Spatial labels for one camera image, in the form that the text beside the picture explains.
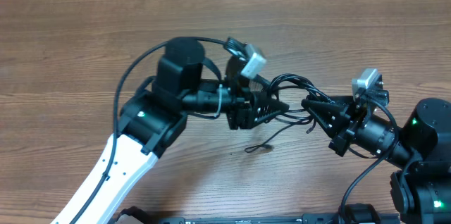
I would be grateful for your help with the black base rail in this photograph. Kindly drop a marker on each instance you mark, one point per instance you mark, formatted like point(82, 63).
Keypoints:
point(136, 215)

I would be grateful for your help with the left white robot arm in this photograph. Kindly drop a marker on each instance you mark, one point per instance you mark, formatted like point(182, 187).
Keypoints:
point(187, 83)

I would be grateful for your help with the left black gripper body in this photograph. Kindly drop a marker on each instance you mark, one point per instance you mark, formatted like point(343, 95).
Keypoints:
point(235, 116)

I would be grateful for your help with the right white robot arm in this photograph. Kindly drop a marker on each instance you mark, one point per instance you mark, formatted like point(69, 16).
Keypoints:
point(420, 189)

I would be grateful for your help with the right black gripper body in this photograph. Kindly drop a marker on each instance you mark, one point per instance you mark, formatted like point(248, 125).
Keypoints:
point(340, 143)

